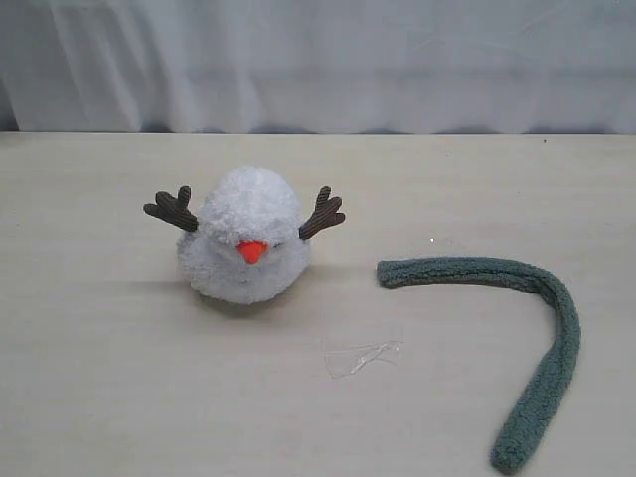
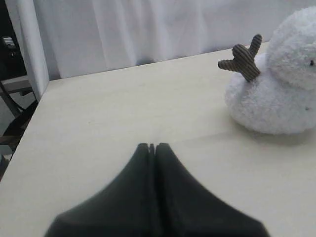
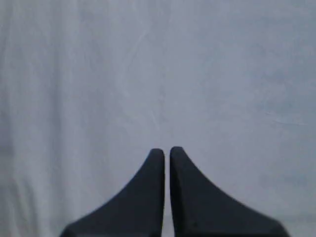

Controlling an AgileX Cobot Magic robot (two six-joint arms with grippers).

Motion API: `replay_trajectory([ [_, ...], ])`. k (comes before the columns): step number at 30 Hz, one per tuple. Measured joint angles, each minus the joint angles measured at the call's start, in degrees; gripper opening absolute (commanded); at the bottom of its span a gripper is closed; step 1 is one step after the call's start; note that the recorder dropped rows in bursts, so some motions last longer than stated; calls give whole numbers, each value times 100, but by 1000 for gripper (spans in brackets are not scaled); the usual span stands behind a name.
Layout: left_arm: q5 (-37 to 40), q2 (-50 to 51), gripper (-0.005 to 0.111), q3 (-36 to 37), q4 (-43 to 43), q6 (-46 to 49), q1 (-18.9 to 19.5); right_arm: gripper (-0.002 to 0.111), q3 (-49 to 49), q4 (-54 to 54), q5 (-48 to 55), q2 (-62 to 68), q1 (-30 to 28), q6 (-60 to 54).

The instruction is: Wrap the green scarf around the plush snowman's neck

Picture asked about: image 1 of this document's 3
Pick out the white plush snowman toy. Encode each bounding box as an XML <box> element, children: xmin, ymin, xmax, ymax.
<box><xmin>142</xmin><ymin>166</ymin><xmax>346</xmax><ymax>306</ymax></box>

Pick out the green fuzzy scarf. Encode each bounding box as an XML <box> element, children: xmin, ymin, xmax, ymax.
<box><xmin>376</xmin><ymin>256</ymin><xmax>582</xmax><ymax>476</ymax></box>

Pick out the clear tape piece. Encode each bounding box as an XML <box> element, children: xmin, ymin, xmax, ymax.
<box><xmin>323</xmin><ymin>340</ymin><xmax>402</xmax><ymax>379</ymax></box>

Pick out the white backdrop curtain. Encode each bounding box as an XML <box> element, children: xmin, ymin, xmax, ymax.
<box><xmin>1</xmin><ymin>1</ymin><xmax>635</xmax><ymax>134</ymax></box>

